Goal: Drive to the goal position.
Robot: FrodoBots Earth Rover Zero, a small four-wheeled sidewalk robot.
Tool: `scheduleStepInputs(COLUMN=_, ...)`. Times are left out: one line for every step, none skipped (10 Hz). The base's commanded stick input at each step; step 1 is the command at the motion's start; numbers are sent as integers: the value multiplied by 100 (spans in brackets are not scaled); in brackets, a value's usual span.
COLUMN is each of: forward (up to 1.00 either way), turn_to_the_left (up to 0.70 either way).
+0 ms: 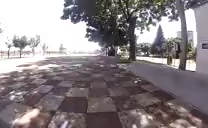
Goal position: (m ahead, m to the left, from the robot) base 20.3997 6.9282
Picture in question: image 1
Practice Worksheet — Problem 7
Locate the smooth grey concrete strip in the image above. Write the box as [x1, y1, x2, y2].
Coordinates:
[126, 61, 208, 118]

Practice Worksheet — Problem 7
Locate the large dark leafy tree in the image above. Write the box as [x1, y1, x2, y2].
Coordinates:
[60, 0, 170, 62]

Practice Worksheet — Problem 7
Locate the checkered stone paved path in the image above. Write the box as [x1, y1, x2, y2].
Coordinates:
[0, 54, 208, 128]

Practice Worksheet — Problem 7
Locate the dark conifer tree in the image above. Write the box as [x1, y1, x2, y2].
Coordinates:
[151, 24, 167, 56]

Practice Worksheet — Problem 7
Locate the row of small trees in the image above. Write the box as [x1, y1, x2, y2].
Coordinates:
[0, 19, 68, 61]

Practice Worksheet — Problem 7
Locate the low fence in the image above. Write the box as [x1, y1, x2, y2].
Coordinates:
[0, 49, 65, 58]

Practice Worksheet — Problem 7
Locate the white building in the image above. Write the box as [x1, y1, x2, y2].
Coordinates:
[191, 0, 208, 78]

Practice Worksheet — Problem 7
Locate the robot's own part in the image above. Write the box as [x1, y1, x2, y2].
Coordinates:
[60, 120, 69, 128]

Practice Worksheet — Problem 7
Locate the tree with pale trunk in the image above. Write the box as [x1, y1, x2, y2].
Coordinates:
[165, 0, 206, 72]

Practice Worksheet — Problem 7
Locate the distant grey building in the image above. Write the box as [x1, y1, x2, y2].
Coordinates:
[176, 30, 195, 44]

